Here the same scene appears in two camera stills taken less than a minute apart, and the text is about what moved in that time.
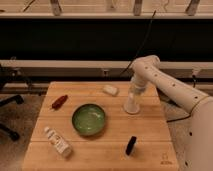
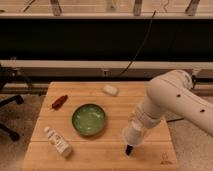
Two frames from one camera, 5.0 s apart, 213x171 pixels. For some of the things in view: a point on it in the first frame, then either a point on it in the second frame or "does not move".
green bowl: [88, 119] does not move
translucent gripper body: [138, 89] -> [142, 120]
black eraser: [130, 145] does not move
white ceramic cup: [132, 105] -> [133, 136]
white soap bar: [111, 90] does not move
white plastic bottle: [58, 143] does not move
